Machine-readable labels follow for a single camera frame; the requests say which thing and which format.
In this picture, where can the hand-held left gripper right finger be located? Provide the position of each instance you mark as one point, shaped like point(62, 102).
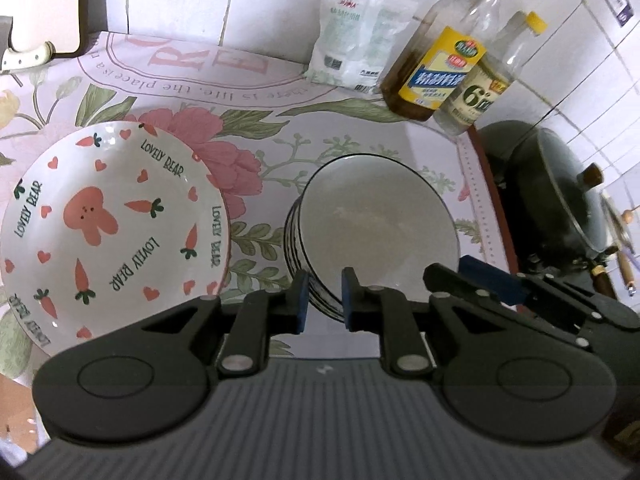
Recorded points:
point(350, 300)

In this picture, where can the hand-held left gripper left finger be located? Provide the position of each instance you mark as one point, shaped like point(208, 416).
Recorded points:
point(301, 305)

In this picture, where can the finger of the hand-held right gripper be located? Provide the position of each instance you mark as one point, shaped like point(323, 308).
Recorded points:
point(492, 277)
point(450, 280)

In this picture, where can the white carrot print plate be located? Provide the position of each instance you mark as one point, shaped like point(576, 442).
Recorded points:
point(100, 225)

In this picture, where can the dark wok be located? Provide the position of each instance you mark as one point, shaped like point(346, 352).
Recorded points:
point(520, 180)

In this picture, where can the glass wok lid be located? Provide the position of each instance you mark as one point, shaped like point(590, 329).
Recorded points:
point(575, 195)

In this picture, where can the clear vinegar bottle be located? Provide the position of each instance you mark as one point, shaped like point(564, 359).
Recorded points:
point(480, 95)

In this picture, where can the floral tablecloth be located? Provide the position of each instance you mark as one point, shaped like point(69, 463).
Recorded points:
point(280, 120)

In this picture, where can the yellow label oil bottle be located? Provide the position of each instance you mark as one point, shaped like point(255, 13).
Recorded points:
point(435, 70)

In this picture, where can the white salt bag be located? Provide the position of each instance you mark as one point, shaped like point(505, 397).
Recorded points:
point(355, 35)

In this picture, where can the white cutting board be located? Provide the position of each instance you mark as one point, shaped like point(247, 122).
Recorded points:
point(50, 0)

